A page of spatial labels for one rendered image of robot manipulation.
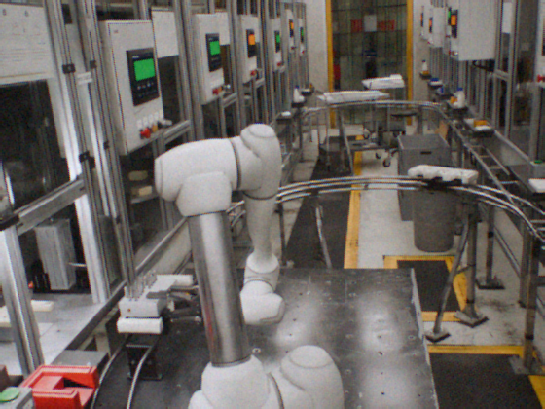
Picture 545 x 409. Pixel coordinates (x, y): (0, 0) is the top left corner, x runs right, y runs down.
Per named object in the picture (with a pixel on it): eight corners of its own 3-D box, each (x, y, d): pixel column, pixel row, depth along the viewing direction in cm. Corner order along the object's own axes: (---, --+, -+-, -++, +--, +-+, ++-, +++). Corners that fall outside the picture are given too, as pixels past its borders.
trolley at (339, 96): (326, 174, 682) (323, 93, 653) (315, 164, 735) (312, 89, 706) (396, 167, 694) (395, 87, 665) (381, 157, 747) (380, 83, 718)
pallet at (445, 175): (408, 185, 337) (408, 168, 334) (418, 179, 347) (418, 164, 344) (467, 194, 313) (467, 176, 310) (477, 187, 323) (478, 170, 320)
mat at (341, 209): (355, 316, 350) (355, 315, 349) (262, 316, 360) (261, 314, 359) (363, 134, 899) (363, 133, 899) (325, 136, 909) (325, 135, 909)
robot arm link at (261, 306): (235, 331, 179) (241, 301, 190) (283, 334, 177) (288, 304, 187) (231, 308, 173) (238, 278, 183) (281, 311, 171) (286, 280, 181)
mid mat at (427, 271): (482, 322, 334) (482, 320, 333) (386, 320, 343) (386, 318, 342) (456, 255, 427) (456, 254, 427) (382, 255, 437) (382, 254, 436)
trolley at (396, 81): (411, 148, 786) (411, 77, 757) (369, 150, 788) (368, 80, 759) (399, 136, 866) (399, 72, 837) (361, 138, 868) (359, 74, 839)
